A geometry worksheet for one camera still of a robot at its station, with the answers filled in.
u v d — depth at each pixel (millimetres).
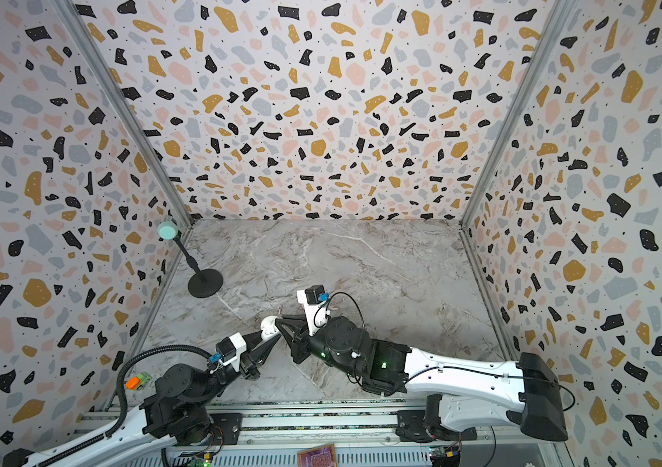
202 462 702
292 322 575
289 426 750
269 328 624
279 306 966
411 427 745
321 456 690
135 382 780
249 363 587
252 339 615
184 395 503
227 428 735
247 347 548
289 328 569
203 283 1010
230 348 529
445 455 716
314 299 538
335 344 462
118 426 522
